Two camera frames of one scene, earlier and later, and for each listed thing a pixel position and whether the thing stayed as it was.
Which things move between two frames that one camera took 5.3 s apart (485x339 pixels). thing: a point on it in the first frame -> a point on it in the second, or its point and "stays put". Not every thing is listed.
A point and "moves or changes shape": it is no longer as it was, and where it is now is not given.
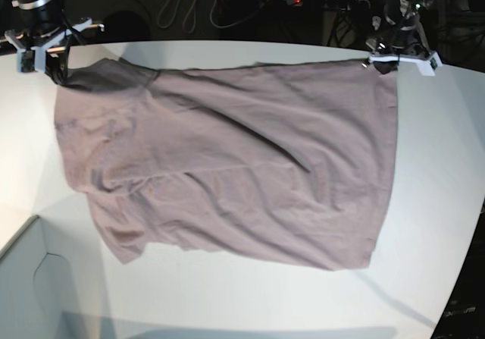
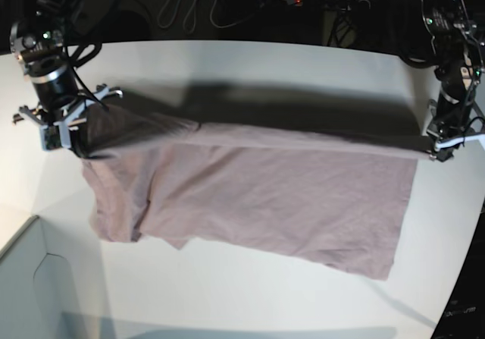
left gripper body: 37,49 -> 63,116
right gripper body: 403,45 -> 449,135
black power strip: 327,2 stays put
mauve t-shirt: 292,162 moves or changes shape
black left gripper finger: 57,67 -> 79,142
